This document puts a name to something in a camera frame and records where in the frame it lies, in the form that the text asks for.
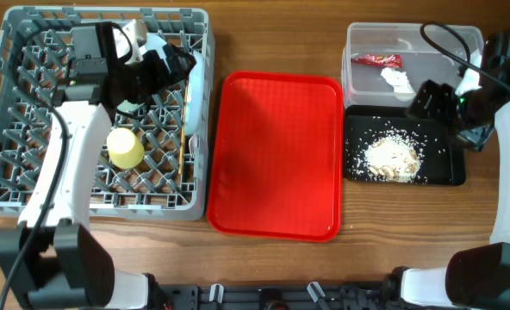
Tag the white tissue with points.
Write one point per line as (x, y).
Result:
(402, 89)

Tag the grey plastic dishwasher rack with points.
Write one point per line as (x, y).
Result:
(36, 49)

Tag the white plastic fork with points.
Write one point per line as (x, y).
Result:
(193, 144)

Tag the red plastic tray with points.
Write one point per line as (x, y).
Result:
(277, 160)

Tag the clear plastic waste bin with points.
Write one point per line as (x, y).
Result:
(363, 84)

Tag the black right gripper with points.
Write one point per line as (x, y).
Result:
(441, 93)

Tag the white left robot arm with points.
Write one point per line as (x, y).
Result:
(49, 259)

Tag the yellow plastic cup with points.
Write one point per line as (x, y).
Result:
(124, 148)

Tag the wooden chopstick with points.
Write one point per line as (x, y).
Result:
(183, 134)

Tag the large light blue plate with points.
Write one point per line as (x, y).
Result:
(194, 95)

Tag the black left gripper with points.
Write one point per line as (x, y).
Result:
(153, 63)

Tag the rice and nut leftovers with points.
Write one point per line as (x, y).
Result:
(391, 156)

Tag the black food waste tray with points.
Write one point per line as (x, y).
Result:
(443, 163)

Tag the green saucer bowl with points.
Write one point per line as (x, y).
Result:
(129, 107)

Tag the red snack wrapper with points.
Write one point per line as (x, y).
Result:
(390, 61)

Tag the light blue small bowl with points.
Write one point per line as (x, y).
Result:
(155, 43)

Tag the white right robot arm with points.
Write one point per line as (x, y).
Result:
(477, 278)

